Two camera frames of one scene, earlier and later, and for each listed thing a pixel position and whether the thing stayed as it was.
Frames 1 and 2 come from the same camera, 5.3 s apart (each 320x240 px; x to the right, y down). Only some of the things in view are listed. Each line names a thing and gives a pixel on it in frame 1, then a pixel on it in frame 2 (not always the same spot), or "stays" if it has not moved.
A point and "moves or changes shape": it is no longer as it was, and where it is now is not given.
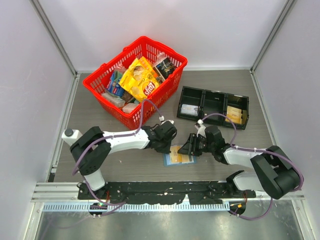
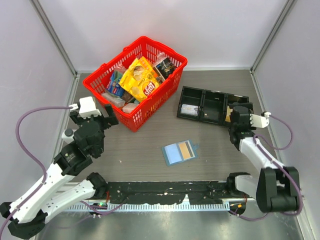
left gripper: x=167 y=149 to x=111 y=119
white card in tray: x=192 y=110 stays
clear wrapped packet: x=116 y=101 stays
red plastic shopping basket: x=135 y=87 stays
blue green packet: x=114 y=87 stays
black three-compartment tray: x=195 y=103 stays
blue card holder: x=167 y=160 moves or changes shape
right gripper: x=190 y=147 to x=249 y=104
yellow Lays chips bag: x=139 y=79 stays
